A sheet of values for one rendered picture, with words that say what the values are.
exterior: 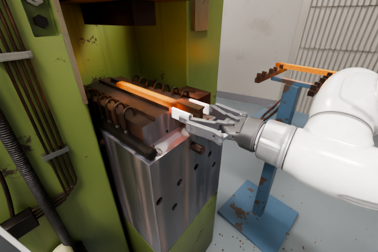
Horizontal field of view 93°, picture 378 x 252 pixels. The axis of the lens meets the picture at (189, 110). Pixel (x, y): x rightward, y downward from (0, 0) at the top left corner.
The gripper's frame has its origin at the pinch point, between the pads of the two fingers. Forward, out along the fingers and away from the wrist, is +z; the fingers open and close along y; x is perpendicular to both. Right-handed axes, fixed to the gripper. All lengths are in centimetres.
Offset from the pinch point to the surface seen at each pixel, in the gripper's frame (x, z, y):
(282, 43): -6, 36, 239
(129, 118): -1.8, 11.7, -12.0
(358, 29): 12, -35, 251
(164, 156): -9.0, -0.8, -11.0
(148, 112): -0.8, 8.9, -7.4
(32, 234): -26, 19, -40
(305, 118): -25, -24, 70
